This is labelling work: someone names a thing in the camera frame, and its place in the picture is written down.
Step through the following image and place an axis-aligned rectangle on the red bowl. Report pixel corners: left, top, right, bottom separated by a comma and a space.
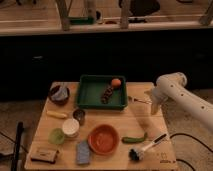
87, 124, 119, 155

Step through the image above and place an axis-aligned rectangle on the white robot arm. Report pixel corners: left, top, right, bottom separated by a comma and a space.
150, 72, 213, 133

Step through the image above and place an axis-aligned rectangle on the green plastic tray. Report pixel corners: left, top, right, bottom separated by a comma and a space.
75, 75, 128, 110

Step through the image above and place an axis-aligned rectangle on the grey crumpled cloth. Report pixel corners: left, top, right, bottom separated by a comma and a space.
51, 86, 68, 101

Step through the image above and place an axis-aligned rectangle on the green chili pepper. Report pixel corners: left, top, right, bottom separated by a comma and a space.
121, 132, 148, 144

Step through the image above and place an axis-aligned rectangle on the small metal cup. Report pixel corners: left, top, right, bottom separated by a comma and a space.
73, 109, 85, 125

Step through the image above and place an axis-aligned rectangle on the yellow banana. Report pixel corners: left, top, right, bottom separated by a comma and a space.
46, 111, 67, 119

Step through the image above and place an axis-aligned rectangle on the brown wooden block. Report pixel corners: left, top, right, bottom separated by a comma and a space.
30, 147, 59, 164

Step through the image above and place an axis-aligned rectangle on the dark brown bowl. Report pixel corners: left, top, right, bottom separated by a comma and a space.
48, 85, 70, 106

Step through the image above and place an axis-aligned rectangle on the black stand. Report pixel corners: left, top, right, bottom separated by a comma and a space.
11, 122, 24, 171

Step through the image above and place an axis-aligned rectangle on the white dish brush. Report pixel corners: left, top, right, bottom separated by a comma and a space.
129, 134, 166, 162

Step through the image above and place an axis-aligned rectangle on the green plastic cup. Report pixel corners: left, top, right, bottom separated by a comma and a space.
48, 128, 65, 145

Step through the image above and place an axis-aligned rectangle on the orange ball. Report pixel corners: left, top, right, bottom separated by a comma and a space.
111, 78, 121, 88

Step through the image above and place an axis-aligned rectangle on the white cup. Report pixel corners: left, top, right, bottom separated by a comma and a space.
62, 118, 80, 137

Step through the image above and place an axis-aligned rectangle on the black cable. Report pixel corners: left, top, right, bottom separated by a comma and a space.
169, 132, 213, 171

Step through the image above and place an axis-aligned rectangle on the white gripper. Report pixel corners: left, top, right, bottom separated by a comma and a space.
146, 87, 164, 115

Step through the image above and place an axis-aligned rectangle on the blue sponge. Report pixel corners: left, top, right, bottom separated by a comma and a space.
76, 140, 90, 165

